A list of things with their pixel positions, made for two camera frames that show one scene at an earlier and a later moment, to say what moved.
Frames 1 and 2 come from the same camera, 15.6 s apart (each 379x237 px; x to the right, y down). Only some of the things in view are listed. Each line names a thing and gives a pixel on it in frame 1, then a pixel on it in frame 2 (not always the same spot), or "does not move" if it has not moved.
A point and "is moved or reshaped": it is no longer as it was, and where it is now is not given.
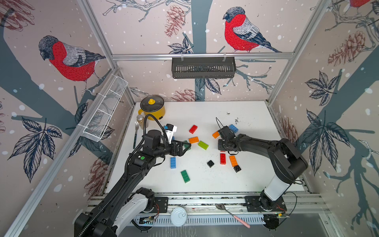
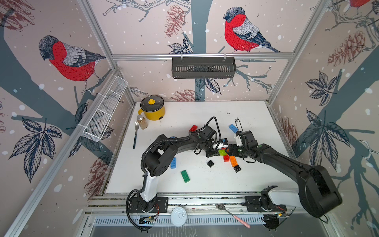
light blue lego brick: [233, 128] does not move
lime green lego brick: [203, 145] is moved or reshaped
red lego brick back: [193, 129] does not move
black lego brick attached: [237, 169] does not move
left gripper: [179, 152] to [213, 153]
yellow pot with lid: [153, 104] does not move
